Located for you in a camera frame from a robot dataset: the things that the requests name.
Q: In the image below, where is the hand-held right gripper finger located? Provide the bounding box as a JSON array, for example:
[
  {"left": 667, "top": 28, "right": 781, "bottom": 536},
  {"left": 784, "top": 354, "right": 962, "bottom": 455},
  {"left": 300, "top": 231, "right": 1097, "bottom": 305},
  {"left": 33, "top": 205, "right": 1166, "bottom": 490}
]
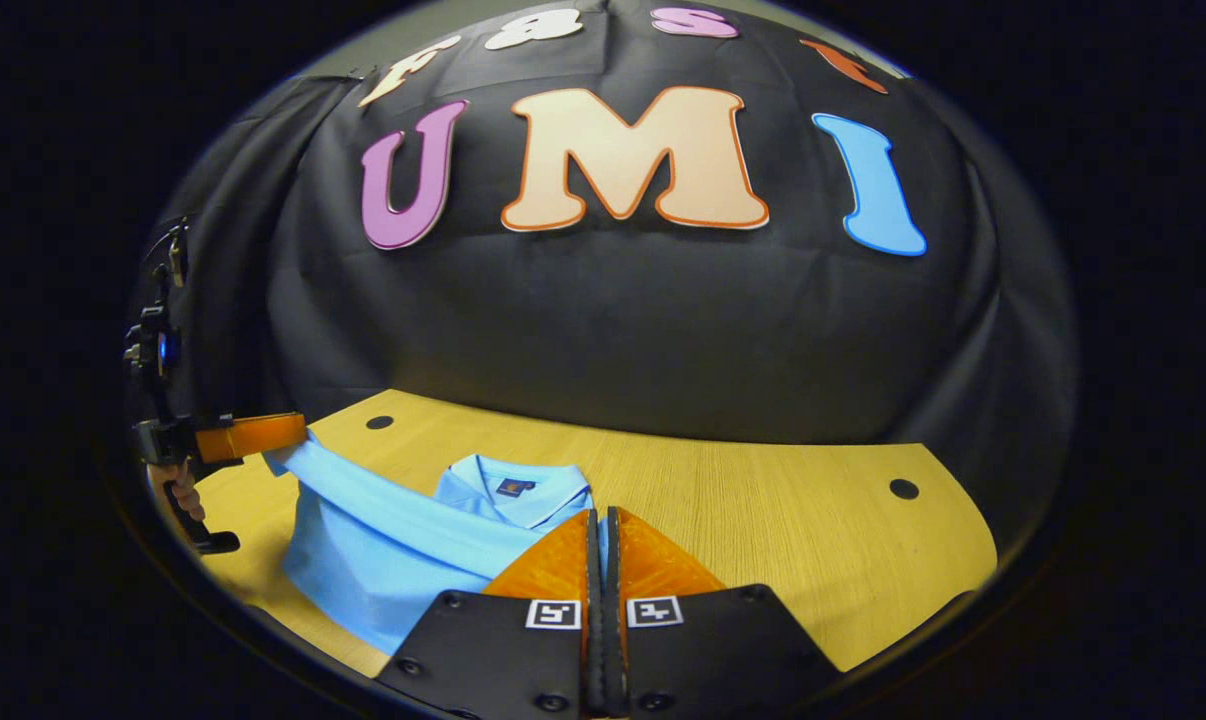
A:
[
  {"left": 375, "top": 508, "right": 604, "bottom": 720},
  {"left": 605, "top": 506, "right": 844, "bottom": 719}
]

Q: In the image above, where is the black backdrop cloth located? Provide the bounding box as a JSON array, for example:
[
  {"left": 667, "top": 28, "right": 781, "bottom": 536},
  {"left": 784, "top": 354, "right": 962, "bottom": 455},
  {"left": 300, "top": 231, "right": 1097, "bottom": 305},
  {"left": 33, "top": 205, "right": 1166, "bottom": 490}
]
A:
[{"left": 128, "top": 0, "right": 1079, "bottom": 546}]

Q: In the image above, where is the light blue polo T-shirt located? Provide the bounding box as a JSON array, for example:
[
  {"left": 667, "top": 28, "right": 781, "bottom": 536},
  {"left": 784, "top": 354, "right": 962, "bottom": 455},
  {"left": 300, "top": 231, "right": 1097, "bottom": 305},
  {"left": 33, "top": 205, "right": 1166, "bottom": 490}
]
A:
[{"left": 263, "top": 430, "right": 604, "bottom": 656}]

